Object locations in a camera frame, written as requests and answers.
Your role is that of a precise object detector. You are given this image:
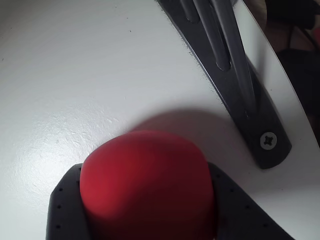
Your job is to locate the blue-grey gripper finger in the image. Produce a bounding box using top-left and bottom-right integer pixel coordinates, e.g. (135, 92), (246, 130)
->
(44, 163), (93, 240)
(207, 161), (296, 240)

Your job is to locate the red ball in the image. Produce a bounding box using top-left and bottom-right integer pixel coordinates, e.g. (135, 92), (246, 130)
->
(79, 129), (221, 240)

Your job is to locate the silver cross-head screw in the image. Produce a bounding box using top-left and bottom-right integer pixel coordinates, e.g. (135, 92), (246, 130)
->
(259, 131), (278, 151)

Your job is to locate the black metal shelf bracket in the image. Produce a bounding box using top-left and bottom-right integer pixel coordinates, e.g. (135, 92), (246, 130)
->
(157, 0), (293, 170)

